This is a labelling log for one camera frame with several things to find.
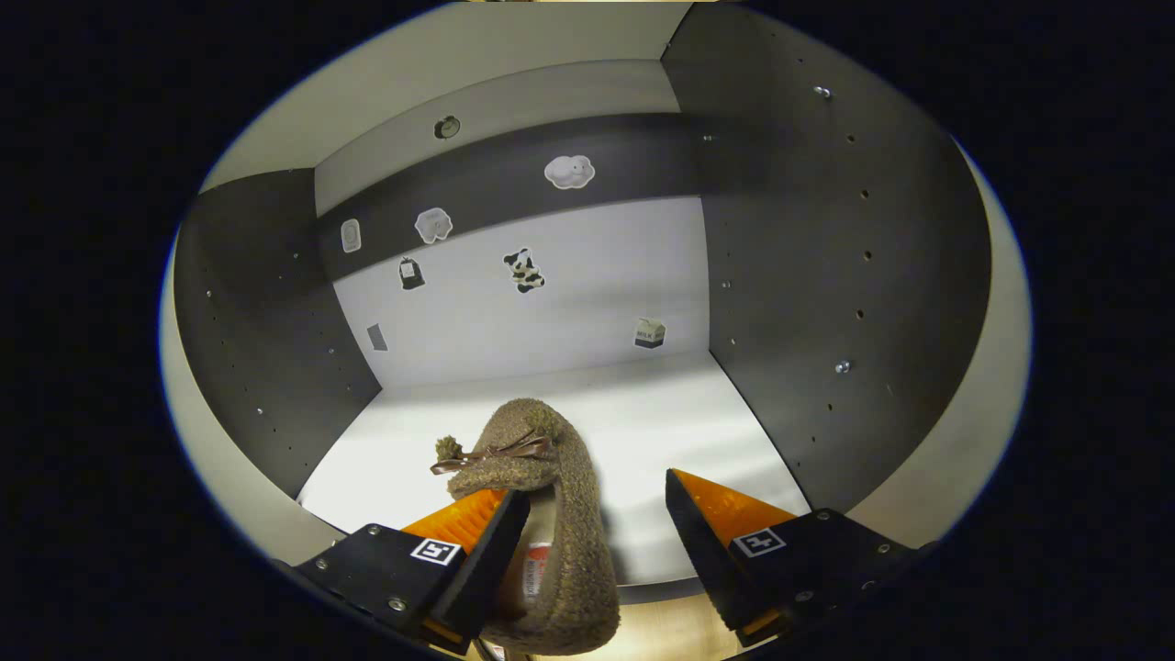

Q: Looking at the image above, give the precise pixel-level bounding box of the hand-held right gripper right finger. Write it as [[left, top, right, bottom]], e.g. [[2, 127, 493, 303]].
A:
[[665, 468, 919, 648]]

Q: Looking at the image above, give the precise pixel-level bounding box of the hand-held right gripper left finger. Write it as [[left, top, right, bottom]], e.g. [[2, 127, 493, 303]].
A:
[[294, 488, 532, 655]]

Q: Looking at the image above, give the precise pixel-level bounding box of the brown fuzzy shoe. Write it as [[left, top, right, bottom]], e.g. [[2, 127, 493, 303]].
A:
[[430, 398, 621, 657]]

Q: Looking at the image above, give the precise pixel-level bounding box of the white shoe cabinet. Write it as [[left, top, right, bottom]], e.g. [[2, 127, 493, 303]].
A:
[[161, 0, 1034, 607]]

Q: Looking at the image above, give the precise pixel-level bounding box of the white cabinet shelf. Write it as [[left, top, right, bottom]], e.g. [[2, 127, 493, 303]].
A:
[[298, 352, 813, 588], [197, 0, 694, 194]]

